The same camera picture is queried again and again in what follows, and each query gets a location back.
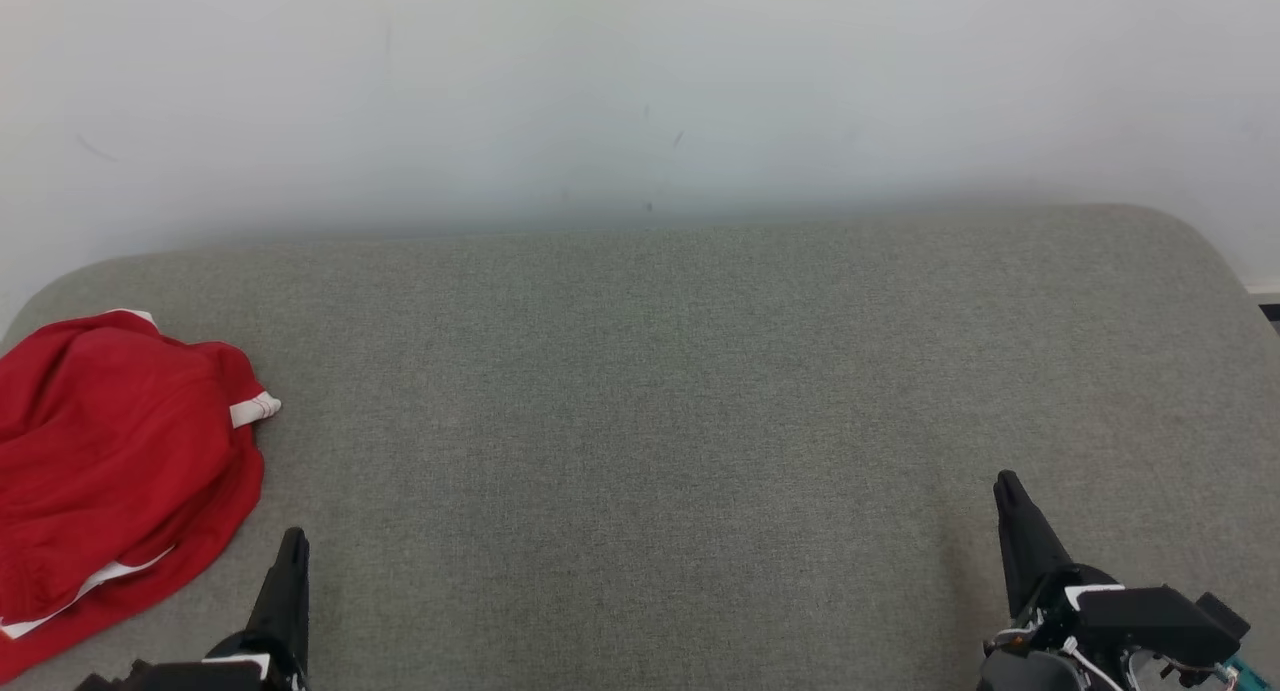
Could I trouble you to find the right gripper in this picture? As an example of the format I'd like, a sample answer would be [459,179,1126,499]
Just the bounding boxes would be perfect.
[993,471,1117,654]

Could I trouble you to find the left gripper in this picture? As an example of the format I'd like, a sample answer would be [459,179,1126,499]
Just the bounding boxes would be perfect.
[75,528,311,691]

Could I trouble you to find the red Bulls 23 shorts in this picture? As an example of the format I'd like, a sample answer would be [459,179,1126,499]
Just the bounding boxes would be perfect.
[0,441,267,684]

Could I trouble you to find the red white-sleeved T-shirt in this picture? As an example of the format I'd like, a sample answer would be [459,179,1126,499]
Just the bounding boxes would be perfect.
[0,309,283,622]

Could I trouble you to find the grey fabric sofa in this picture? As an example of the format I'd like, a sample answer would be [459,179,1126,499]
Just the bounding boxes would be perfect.
[0,203,1280,691]

